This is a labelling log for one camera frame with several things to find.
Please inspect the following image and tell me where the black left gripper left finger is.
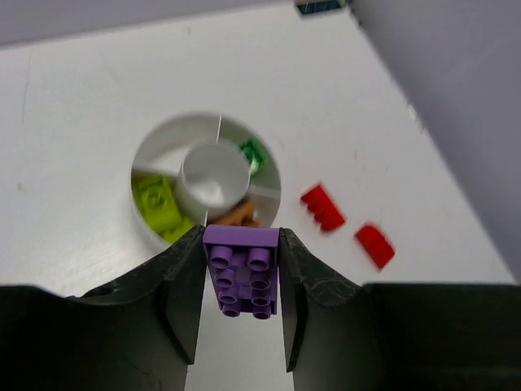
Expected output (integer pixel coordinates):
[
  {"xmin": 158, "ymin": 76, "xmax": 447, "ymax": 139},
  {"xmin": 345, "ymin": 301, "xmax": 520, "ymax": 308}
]
[{"xmin": 1, "ymin": 226, "xmax": 206, "ymax": 390}]

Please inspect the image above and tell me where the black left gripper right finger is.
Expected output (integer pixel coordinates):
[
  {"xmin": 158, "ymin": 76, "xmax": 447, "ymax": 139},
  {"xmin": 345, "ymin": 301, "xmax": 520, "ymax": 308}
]
[{"xmin": 278, "ymin": 229, "xmax": 520, "ymax": 390}]

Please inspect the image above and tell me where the red curved lego brick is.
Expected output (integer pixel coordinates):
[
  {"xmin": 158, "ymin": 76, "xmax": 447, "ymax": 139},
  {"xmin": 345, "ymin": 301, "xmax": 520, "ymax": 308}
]
[{"xmin": 354, "ymin": 222, "xmax": 396, "ymax": 270}]

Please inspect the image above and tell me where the purple lego assembly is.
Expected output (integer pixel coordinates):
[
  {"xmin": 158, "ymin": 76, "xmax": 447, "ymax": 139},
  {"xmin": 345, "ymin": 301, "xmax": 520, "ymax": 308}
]
[{"xmin": 203, "ymin": 225, "xmax": 279, "ymax": 320}]

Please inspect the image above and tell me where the lime green sloped lego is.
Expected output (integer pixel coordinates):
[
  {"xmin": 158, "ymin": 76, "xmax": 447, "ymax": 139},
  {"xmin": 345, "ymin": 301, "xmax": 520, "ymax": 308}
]
[{"xmin": 133, "ymin": 175, "xmax": 182, "ymax": 234}]

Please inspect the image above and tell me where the dark green square lego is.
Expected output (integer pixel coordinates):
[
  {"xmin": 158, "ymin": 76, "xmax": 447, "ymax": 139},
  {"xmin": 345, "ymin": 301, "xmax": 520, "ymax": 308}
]
[{"xmin": 239, "ymin": 138, "xmax": 268, "ymax": 177}]

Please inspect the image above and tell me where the lime green tall lego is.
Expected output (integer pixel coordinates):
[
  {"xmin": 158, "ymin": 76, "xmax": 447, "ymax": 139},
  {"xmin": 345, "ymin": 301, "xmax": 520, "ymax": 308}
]
[{"xmin": 160, "ymin": 217, "xmax": 194, "ymax": 244}]

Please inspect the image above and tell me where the red long lego brick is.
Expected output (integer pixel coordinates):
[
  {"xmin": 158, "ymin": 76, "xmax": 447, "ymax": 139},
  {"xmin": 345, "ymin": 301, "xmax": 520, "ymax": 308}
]
[{"xmin": 300, "ymin": 182, "xmax": 347, "ymax": 233}]

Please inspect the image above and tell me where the white round divided container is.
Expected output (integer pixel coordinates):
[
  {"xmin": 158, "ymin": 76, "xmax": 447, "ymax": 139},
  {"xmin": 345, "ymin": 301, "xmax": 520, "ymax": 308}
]
[{"xmin": 129, "ymin": 112, "xmax": 282, "ymax": 250}]

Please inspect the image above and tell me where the blue label sticker right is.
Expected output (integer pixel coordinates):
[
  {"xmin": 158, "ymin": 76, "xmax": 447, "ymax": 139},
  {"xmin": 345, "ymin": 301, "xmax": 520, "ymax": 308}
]
[{"xmin": 295, "ymin": 0, "xmax": 349, "ymax": 15}]

